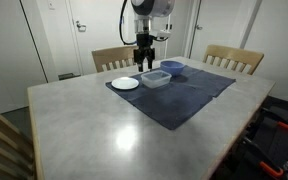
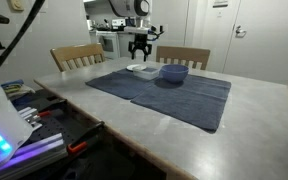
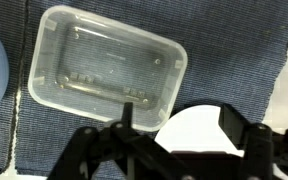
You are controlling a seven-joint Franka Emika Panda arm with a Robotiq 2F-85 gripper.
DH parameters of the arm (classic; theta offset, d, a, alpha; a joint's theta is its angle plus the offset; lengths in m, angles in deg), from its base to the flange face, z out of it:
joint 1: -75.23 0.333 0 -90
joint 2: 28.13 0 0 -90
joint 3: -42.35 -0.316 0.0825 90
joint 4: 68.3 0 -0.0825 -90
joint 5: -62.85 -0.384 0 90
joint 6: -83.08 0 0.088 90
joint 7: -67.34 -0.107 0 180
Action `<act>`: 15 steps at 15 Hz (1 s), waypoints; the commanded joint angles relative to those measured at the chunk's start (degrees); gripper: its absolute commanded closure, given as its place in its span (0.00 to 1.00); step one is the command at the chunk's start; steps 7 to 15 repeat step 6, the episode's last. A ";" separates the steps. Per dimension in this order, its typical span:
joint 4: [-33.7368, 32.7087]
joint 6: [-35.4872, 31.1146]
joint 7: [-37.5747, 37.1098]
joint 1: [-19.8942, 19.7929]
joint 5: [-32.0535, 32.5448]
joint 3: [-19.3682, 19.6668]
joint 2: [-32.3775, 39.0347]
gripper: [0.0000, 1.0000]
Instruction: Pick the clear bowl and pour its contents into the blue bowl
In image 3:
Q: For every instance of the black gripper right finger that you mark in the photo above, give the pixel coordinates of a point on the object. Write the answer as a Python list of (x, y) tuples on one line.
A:
[(264, 153)]

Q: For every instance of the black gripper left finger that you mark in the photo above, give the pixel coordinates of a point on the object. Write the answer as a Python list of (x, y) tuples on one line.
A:
[(117, 156)]

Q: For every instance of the clear plastic food container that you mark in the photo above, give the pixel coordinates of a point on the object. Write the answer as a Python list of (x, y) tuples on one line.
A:
[(110, 63)]

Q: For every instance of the small white plate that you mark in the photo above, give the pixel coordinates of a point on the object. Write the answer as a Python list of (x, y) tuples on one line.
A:
[(197, 130)]

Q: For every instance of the dark blue cloth towel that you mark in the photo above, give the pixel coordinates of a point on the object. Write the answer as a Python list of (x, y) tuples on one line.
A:
[(0, 143), (234, 50)]

